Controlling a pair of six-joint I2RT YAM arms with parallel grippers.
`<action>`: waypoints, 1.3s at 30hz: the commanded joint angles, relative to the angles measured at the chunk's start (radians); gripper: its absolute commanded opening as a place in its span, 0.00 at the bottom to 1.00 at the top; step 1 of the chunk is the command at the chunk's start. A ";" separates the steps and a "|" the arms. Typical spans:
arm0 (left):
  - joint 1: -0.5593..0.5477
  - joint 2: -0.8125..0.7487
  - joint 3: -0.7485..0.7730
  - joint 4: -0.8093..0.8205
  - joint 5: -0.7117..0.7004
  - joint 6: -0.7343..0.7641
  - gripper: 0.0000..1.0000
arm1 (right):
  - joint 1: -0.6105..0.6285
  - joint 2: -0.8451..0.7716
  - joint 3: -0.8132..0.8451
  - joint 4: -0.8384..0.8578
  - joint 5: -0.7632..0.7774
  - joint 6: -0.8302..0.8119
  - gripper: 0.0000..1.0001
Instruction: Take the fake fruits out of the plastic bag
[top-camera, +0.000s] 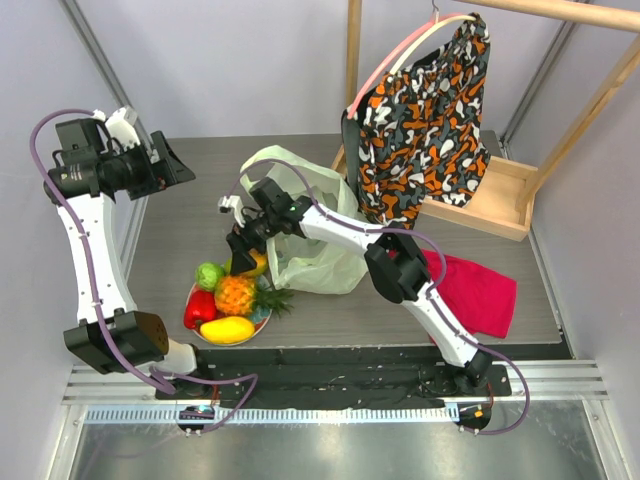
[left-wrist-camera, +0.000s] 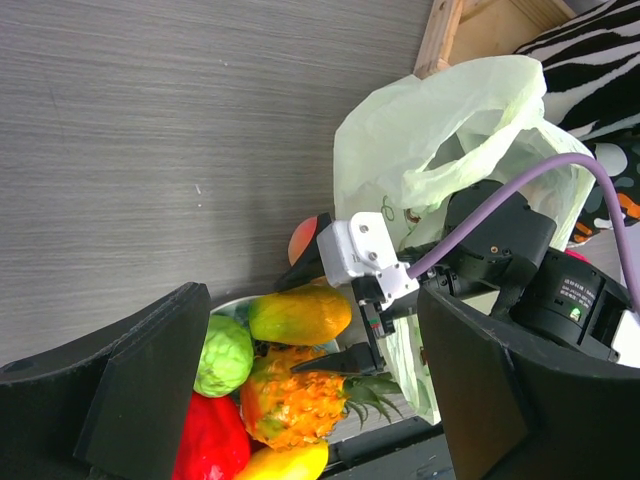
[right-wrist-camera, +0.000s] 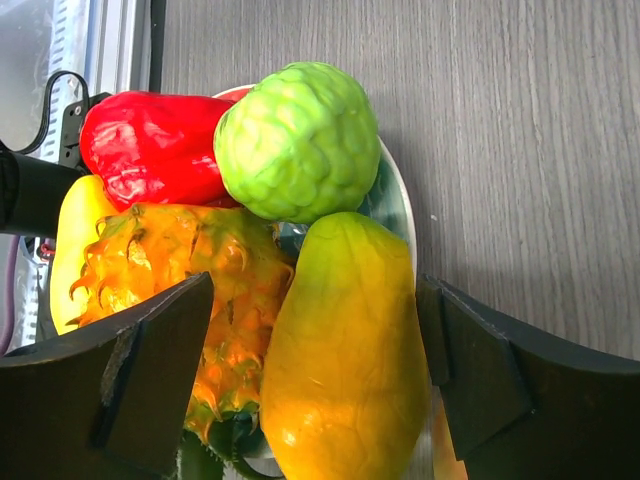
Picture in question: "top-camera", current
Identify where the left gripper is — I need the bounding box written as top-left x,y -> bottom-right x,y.
103,131 -> 194,200

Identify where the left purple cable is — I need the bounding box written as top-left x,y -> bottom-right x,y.
28,108 -> 261,434

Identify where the purple cable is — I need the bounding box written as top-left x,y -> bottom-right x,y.
224,158 -> 532,436
28,108 -> 261,434

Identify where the fake red fruit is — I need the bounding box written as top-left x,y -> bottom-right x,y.
183,288 -> 217,330

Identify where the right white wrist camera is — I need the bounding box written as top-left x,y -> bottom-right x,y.
217,195 -> 244,215

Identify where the red cloth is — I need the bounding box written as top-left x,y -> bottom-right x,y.
437,255 -> 518,339

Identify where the wooden clothes rack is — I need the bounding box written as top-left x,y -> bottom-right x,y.
327,0 -> 640,242

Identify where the fake pineapple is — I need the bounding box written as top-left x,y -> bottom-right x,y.
214,275 -> 293,317

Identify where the orange patterned garment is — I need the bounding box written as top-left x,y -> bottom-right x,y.
341,13 -> 491,229

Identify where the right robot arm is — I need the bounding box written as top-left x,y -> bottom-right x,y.
218,177 -> 493,395

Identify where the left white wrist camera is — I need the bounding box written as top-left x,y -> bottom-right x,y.
92,105 -> 141,150

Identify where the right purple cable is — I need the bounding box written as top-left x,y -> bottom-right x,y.
224,158 -> 532,436

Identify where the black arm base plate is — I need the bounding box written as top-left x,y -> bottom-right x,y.
149,344 -> 574,411

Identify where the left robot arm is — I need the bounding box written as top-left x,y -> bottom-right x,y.
44,107 -> 213,399

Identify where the fake yellow mango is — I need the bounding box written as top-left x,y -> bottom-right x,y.
199,316 -> 255,345
223,249 -> 270,279

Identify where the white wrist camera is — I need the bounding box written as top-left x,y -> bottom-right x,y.
217,195 -> 244,215
92,105 -> 141,150

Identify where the red and teal plate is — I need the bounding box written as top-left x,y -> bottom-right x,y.
183,275 -> 272,346

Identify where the white slotted cable duct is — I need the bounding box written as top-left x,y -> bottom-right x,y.
84,403 -> 459,425

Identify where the pink and white hanger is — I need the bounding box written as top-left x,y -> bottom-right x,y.
347,13 -> 475,119

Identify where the pale green plastic bag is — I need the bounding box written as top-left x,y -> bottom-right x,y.
240,145 -> 379,295

